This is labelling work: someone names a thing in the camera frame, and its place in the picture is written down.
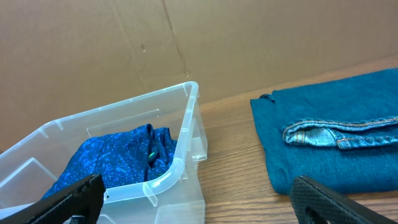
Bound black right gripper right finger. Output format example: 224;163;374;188
289;176;397;224

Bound sparkly blue green fabric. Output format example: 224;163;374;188
43;124;177;198

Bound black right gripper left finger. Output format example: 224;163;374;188
1;174;106;224

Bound folded blue denim jeans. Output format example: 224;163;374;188
251;68;397;195

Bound clear plastic storage bin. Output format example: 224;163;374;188
1;82;208;223

